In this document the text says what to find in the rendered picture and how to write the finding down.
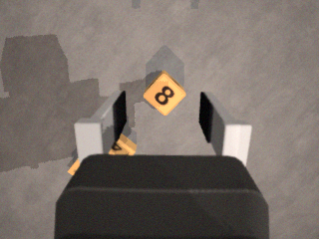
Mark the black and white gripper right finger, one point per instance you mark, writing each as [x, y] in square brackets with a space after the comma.
[227, 135]

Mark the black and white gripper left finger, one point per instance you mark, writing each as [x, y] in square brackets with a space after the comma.
[98, 134]

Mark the orange number cube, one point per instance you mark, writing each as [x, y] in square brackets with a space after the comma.
[118, 149]
[164, 93]

